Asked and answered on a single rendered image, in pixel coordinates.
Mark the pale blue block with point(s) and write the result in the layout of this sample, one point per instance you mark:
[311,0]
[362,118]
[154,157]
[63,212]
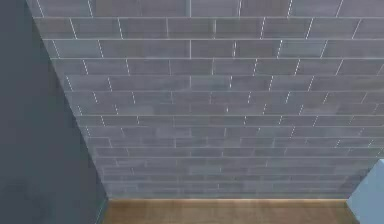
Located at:
[370,196]

